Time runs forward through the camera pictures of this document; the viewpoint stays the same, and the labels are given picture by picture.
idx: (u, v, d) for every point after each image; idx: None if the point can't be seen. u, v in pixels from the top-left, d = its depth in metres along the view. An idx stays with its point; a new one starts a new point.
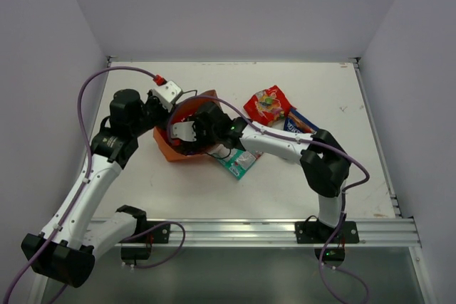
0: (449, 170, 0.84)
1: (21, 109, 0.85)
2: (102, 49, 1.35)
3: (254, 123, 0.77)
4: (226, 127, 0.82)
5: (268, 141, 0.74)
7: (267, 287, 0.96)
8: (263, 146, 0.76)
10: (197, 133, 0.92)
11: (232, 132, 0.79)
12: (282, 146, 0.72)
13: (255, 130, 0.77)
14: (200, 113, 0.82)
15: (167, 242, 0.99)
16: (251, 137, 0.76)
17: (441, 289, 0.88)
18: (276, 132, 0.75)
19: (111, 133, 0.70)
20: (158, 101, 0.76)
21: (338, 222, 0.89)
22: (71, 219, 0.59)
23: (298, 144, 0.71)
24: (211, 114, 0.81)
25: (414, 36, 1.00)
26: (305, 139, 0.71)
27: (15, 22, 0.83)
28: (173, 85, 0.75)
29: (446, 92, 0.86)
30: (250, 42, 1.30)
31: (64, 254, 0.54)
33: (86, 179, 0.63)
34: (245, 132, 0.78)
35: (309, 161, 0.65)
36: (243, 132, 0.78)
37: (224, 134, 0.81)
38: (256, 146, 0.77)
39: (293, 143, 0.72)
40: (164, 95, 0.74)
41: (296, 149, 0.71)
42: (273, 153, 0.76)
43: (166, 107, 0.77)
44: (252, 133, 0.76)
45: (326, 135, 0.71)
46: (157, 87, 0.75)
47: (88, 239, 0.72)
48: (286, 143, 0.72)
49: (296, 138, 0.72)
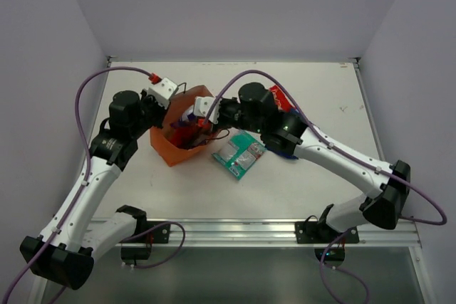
0: (449, 171, 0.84)
1: (21, 111, 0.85)
2: (102, 49, 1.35)
3: (316, 132, 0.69)
4: (276, 122, 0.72)
5: (336, 159, 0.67)
7: (267, 287, 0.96)
8: (328, 162, 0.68)
10: (224, 116, 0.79)
11: (287, 132, 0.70)
12: (355, 171, 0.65)
13: (319, 140, 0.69)
14: (250, 100, 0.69)
15: (167, 242, 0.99)
16: (313, 149, 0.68)
17: (442, 289, 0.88)
18: (347, 152, 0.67)
19: (110, 135, 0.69)
20: (153, 99, 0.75)
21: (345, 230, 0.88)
22: (70, 221, 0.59)
23: (375, 174, 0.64)
24: (264, 106, 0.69)
25: (415, 36, 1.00)
26: (385, 169, 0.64)
27: (13, 23, 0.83)
28: (169, 82, 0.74)
29: (447, 94, 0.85)
30: (250, 42, 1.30)
31: (63, 257, 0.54)
33: (85, 182, 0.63)
34: (304, 138, 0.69)
35: (390, 201, 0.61)
36: (302, 140, 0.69)
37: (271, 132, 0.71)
38: (315, 159, 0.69)
39: (369, 171, 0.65)
40: (162, 93, 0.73)
41: (374, 179, 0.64)
42: (330, 169, 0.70)
43: (162, 105, 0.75)
44: (315, 145, 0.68)
45: (405, 169, 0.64)
46: (153, 86, 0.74)
47: (87, 240, 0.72)
48: (361, 169, 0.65)
49: (375, 167, 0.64)
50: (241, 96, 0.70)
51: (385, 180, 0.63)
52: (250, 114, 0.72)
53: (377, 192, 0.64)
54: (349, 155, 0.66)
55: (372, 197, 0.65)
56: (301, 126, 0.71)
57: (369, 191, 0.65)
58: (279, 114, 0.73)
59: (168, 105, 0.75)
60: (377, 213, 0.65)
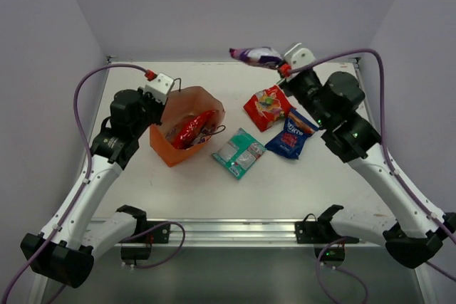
0: (449, 171, 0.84)
1: (21, 110, 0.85)
2: (102, 49, 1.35)
3: (386, 153, 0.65)
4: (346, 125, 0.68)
5: (392, 188, 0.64)
7: (267, 287, 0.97)
8: (382, 186, 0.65)
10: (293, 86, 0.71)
11: (355, 140, 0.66)
12: (407, 208, 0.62)
13: (386, 164, 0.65)
14: (340, 95, 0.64)
15: (167, 242, 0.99)
16: (375, 169, 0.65)
17: (442, 290, 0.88)
18: (407, 184, 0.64)
19: (112, 134, 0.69)
20: (150, 96, 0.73)
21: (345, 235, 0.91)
22: (71, 219, 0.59)
23: (427, 218, 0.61)
24: (349, 108, 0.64)
25: (415, 36, 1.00)
26: (438, 218, 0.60)
27: (14, 22, 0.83)
28: (164, 77, 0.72)
29: (447, 94, 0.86)
30: (250, 42, 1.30)
31: (63, 254, 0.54)
33: (86, 180, 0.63)
34: (371, 154, 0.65)
35: (431, 250, 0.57)
36: (368, 155, 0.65)
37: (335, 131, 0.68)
38: (371, 177, 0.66)
39: (422, 213, 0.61)
40: (159, 88, 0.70)
41: (424, 223, 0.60)
42: (381, 192, 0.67)
43: (159, 102, 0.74)
44: (379, 166, 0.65)
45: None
46: (149, 82, 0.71)
47: (87, 239, 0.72)
48: (414, 208, 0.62)
49: (430, 213, 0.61)
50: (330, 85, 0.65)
51: (432, 227, 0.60)
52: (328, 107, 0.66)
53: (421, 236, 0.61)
54: (407, 189, 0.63)
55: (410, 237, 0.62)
56: (370, 139, 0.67)
57: (411, 231, 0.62)
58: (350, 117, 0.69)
59: (166, 100, 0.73)
60: (407, 252, 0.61)
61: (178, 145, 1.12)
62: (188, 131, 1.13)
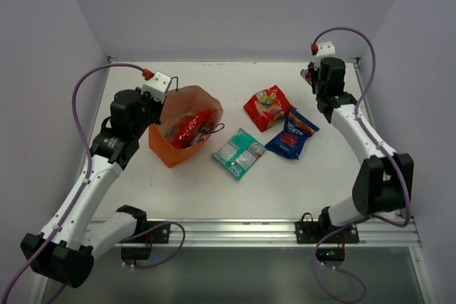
0: (449, 171, 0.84)
1: (21, 110, 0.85)
2: (102, 49, 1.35)
3: (357, 107, 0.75)
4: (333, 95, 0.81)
5: (352, 127, 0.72)
7: (267, 287, 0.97)
8: (345, 127, 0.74)
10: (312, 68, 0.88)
11: (336, 101, 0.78)
12: (360, 140, 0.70)
13: (353, 112, 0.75)
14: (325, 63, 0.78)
15: (167, 242, 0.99)
16: (343, 114, 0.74)
17: (442, 290, 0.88)
18: (368, 127, 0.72)
19: (112, 134, 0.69)
20: (149, 95, 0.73)
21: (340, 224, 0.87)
22: (71, 219, 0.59)
23: (376, 149, 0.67)
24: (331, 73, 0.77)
25: (415, 36, 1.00)
26: (386, 149, 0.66)
27: (14, 23, 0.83)
28: (162, 75, 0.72)
29: (447, 94, 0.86)
30: (250, 42, 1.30)
31: (63, 254, 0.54)
33: (87, 180, 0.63)
34: (343, 109, 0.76)
35: (369, 166, 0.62)
36: (340, 107, 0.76)
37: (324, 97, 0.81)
38: (340, 124, 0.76)
39: (372, 145, 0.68)
40: (157, 87, 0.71)
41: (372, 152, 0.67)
42: (347, 137, 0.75)
43: (158, 100, 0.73)
44: (347, 114, 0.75)
45: (408, 161, 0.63)
46: (147, 81, 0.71)
47: (88, 239, 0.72)
48: (367, 142, 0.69)
49: (379, 143, 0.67)
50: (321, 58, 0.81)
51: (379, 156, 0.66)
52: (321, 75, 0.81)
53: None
54: (365, 129, 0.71)
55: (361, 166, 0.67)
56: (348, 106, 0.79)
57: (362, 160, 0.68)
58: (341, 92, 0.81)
59: (164, 100, 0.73)
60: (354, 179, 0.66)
61: (178, 143, 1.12)
62: (187, 129, 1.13)
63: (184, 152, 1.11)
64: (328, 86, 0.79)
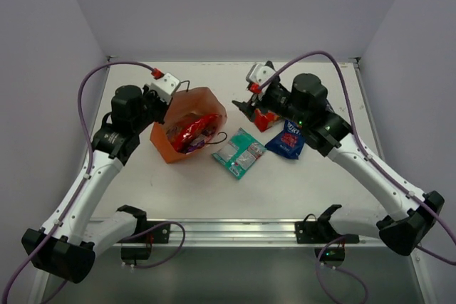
0: (449, 169, 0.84)
1: (21, 108, 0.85)
2: (103, 48, 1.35)
3: (360, 142, 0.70)
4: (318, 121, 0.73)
5: (369, 172, 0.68)
7: (268, 288, 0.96)
8: (360, 172, 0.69)
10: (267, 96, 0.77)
11: (328, 132, 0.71)
12: (387, 190, 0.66)
13: (359, 149, 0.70)
14: (303, 90, 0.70)
15: (168, 242, 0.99)
16: (350, 156, 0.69)
17: (442, 290, 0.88)
18: (381, 167, 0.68)
19: (112, 129, 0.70)
20: (155, 95, 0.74)
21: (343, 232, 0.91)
22: (72, 215, 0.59)
23: (406, 198, 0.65)
24: (314, 102, 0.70)
25: (414, 35, 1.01)
26: (417, 197, 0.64)
27: (16, 21, 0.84)
28: (171, 77, 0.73)
29: (446, 92, 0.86)
30: (250, 41, 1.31)
31: (65, 249, 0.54)
33: (87, 175, 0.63)
34: (343, 143, 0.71)
35: (415, 228, 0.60)
36: (341, 144, 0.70)
37: (313, 128, 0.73)
38: (348, 164, 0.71)
39: (400, 194, 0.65)
40: (164, 87, 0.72)
41: (403, 203, 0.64)
42: (360, 179, 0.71)
43: (163, 100, 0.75)
44: (353, 153, 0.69)
45: (438, 202, 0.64)
46: (155, 81, 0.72)
47: (89, 236, 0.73)
48: (392, 190, 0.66)
49: (407, 191, 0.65)
50: (295, 84, 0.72)
51: (414, 206, 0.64)
52: (296, 107, 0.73)
53: (402, 217, 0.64)
54: (384, 173, 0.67)
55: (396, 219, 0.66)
56: (341, 129, 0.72)
57: (393, 211, 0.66)
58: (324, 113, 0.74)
59: (170, 100, 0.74)
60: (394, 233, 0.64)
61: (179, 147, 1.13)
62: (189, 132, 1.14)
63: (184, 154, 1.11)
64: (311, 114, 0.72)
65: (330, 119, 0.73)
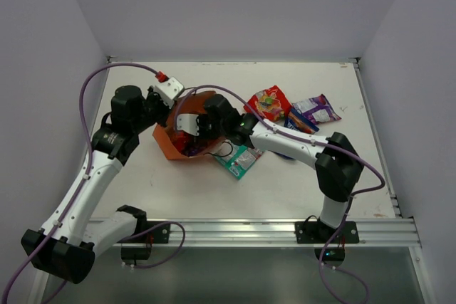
0: (449, 169, 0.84)
1: (21, 109, 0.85)
2: (103, 49, 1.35)
3: (264, 121, 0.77)
4: (236, 123, 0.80)
5: (281, 141, 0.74)
7: (268, 287, 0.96)
8: (275, 144, 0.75)
10: (201, 127, 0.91)
11: (243, 127, 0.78)
12: (296, 146, 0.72)
13: (266, 127, 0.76)
14: (207, 106, 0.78)
15: (167, 242, 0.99)
16: (263, 135, 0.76)
17: (442, 290, 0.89)
18: (288, 131, 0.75)
19: (112, 129, 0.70)
20: (159, 97, 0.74)
21: (340, 223, 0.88)
22: (71, 216, 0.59)
23: (312, 146, 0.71)
24: (219, 110, 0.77)
25: (414, 35, 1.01)
26: (320, 142, 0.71)
27: (14, 21, 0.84)
28: (175, 82, 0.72)
29: (446, 92, 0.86)
30: (250, 41, 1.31)
31: (64, 250, 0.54)
33: (87, 176, 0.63)
34: (256, 129, 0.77)
35: (325, 166, 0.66)
36: (253, 130, 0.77)
37: (233, 131, 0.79)
38: (267, 144, 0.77)
39: (307, 144, 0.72)
40: (167, 92, 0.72)
41: (311, 151, 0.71)
42: (282, 153, 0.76)
43: (167, 104, 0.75)
44: (264, 132, 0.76)
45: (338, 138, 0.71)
46: (159, 84, 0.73)
47: (89, 236, 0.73)
48: (301, 144, 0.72)
49: (311, 140, 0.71)
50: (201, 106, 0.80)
51: (320, 150, 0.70)
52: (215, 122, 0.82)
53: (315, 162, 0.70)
54: (290, 134, 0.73)
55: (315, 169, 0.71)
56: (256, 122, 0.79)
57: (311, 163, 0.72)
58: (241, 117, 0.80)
59: (172, 104, 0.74)
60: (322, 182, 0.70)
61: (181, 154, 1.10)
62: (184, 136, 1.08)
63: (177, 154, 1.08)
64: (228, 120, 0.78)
65: (243, 118, 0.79)
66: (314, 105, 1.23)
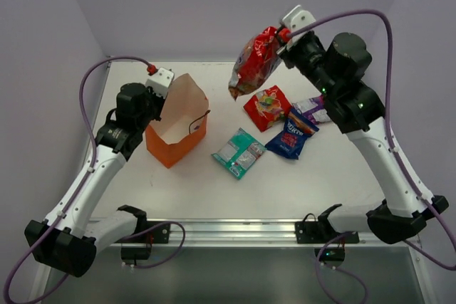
0: (448, 167, 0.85)
1: (23, 106, 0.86)
2: (104, 49, 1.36)
3: (389, 129, 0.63)
4: (350, 95, 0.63)
5: (388, 166, 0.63)
7: (268, 287, 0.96)
8: (377, 161, 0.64)
10: (298, 50, 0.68)
11: (360, 110, 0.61)
12: (398, 186, 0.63)
13: (386, 138, 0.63)
14: (344, 54, 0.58)
15: (167, 242, 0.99)
16: (375, 143, 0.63)
17: (442, 290, 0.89)
18: (404, 163, 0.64)
19: (117, 125, 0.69)
20: (151, 91, 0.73)
21: (344, 231, 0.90)
22: (75, 207, 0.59)
23: (416, 198, 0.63)
24: (354, 70, 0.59)
25: (414, 35, 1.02)
26: (427, 201, 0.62)
27: (18, 18, 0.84)
28: (165, 71, 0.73)
29: (446, 92, 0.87)
30: (251, 41, 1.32)
31: (68, 241, 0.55)
33: (91, 169, 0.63)
34: (372, 127, 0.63)
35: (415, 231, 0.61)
36: (370, 129, 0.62)
37: (341, 101, 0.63)
38: (366, 150, 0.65)
39: (412, 194, 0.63)
40: (161, 82, 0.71)
41: (412, 204, 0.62)
42: (373, 166, 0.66)
43: (160, 96, 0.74)
44: (379, 142, 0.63)
45: (441, 206, 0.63)
46: (150, 76, 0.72)
47: (90, 231, 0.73)
48: (405, 189, 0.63)
49: (421, 194, 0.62)
50: (334, 45, 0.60)
51: (420, 208, 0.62)
52: (331, 70, 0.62)
53: (405, 216, 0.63)
54: (404, 171, 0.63)
55: (395, 214, 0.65)
56: (372, 110, 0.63)
57: (397, 208, 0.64)
58: (358, 87, 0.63)
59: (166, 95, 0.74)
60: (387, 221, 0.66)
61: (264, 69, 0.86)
62: (267, 31, 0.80)
63: (179, 150, 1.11)
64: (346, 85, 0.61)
65: (361, 92, 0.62)
66: (314, 105, 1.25)
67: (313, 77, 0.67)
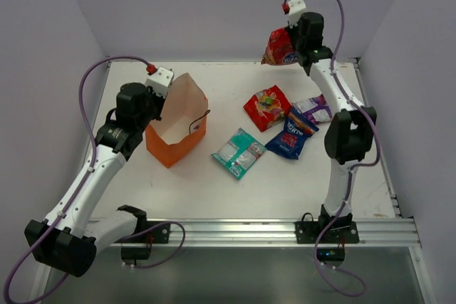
0: (447, 167, 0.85)
1: (23, 106, 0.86)
2: (105, 49, 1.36)
3: (333, 63, 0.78)
4: (313, 48, 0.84)
5: (328, 82, 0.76)
7: (268, 288, 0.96)
8: (322, 84, 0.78)
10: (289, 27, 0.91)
11: (315, 55, 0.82)
12: (333, 95, 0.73)
13: (329, 67, 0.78)
14: (303, 18, 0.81)
15: (167, 242, 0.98)
16: (320, 70, 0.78)
17: (442, 290, 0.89)
18: (341, 82, 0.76)
19: (116, 125, 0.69)
20: (151, 90, 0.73)
21: (337, 209, 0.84)
22: (75, 206, 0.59)
23: (346, 102, 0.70)
24: (308, 26, 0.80)
25: (414, 35, 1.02)
26: (355, 103, 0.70)
27: (17, 18, 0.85)
28: (165, 70, 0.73)
29: (445, 91, 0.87)
30: (251, 41, 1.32)
31: (68, 240, 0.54)
33: (91, 169, 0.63)
34: (322, 63, 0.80)
35: (340, 119, 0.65)
36: (319, 62, 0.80)
37: (304, 51, 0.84)
38: (318, 80, 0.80)
39: (343, 100, 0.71)
40: (160, 81, 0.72)
41: (342, 105, 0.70)
42: (323, 92, 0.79)
43: (161, 96, 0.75)
44: (324, 69, 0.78)
45: (371, 112, 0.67)
46: (149, 75, 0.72)
47: (90, 231, 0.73)
48: (338, 96, 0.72)
49: (349, 97, 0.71)
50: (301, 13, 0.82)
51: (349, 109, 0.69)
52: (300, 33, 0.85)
53: None
54: (338, 83, 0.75)
55: None
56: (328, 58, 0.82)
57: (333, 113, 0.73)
58: (320, 45, 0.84)
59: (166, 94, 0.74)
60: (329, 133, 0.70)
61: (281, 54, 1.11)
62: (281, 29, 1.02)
63: (179, 149, 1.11)
64: (307, 40, 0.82)
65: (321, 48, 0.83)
66: (314, 105, 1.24)
67: (294, 34, 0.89)
